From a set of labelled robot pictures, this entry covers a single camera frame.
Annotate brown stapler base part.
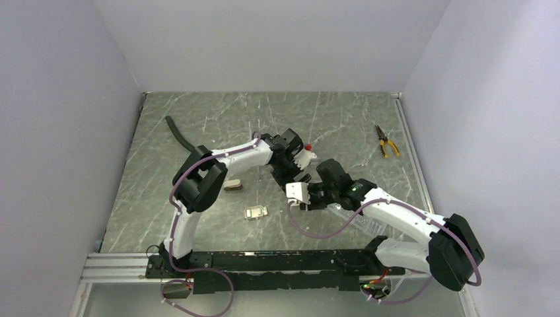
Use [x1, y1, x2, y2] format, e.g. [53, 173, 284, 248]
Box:
[223, 179, 243, 192]

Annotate white staple box tray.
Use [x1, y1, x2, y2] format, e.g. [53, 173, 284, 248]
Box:
[244, 205, 268, 221]

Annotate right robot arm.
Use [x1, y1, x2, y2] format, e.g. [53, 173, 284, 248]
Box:
[294, 159, 485, 291]

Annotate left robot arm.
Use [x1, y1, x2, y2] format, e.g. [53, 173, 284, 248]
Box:
[162, 129, 317, 277]

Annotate clear plastic screw organizer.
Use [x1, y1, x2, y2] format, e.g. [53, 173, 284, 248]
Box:
[328, 203, 387, 238]

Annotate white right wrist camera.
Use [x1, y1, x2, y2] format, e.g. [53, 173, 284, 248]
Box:
[285, 182, 310, 205]

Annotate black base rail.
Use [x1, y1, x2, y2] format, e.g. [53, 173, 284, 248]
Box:
[145, 249, 405, 295]

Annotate orange handled pliers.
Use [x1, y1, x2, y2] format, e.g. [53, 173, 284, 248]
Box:
[375, 125, 400, 159]

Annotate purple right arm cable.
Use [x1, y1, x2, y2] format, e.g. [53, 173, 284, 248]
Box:
[286, 199, 482, 306]

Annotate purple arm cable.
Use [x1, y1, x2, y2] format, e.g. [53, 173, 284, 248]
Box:
[159, 131, 236, 317]
[286, 199, 482, 306]

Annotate black rubber hose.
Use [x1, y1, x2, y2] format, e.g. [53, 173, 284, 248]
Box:
[164, 115, 197, 154]

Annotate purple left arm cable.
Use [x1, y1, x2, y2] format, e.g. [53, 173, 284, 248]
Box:
[159, 131, 236, 317]

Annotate aluminium frame rail right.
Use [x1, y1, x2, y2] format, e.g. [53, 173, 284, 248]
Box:
[390, 92, 435, 214]

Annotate aluminium frame rail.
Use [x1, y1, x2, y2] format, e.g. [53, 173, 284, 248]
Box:
[390, 92, 435, 214]
[81, 249, 466, 285]

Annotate aluminium frame rail front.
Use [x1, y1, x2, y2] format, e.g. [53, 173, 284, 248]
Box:
[81, 249, 466, 285]

